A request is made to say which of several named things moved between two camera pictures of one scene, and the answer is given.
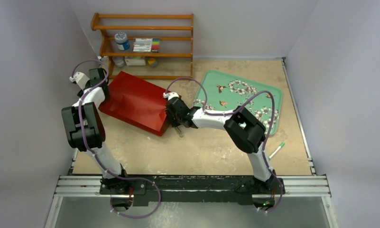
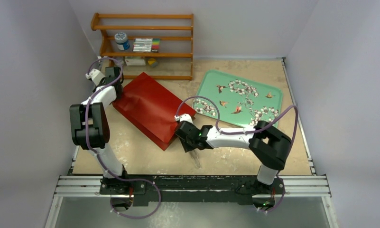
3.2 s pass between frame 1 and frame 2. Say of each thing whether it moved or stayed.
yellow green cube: stayed
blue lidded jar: stayed
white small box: stayed
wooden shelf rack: stayed
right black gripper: moved
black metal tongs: moved
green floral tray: stayed
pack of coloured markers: stayed
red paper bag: moved
